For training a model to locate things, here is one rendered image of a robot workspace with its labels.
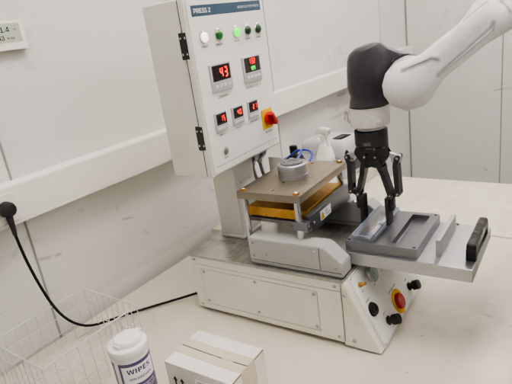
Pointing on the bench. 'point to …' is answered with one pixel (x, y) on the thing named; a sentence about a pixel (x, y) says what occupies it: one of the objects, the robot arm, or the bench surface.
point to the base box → (286, 302)
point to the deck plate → (240, 256)
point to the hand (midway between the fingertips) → (376, 210)
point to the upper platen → (283, 214)
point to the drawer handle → (476, 238)
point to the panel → (382, 297)
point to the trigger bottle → (324, 152)
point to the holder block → (400, 236)
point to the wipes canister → (132, 357)
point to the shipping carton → (216, 362)
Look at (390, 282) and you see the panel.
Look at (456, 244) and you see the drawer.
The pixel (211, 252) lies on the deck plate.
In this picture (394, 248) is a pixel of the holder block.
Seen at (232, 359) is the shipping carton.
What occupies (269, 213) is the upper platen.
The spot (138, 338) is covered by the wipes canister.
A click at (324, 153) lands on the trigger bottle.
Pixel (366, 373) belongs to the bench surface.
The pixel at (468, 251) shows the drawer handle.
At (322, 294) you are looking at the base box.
